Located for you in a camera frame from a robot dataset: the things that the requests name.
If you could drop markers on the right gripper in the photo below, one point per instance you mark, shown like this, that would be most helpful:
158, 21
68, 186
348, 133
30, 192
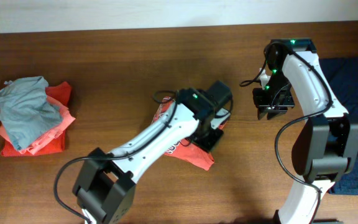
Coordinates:
263, 106

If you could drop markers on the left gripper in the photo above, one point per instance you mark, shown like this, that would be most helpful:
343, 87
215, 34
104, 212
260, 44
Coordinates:
209, 144

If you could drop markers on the orange-red printed t-shirt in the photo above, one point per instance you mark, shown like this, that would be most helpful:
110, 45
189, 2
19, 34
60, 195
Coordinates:
183, 150

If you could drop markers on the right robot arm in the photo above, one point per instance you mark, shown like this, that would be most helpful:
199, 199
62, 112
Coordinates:
327, 146

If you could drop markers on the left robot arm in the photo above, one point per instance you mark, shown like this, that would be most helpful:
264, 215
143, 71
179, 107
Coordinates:
105, 186

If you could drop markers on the salmon pink folded shirt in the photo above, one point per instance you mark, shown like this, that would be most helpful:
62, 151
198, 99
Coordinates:
50, 142

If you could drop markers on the red folded shirt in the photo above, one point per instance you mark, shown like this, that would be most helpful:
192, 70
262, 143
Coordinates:
61, 93

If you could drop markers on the grey crumpled shirt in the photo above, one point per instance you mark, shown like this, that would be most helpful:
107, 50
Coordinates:
25, 112

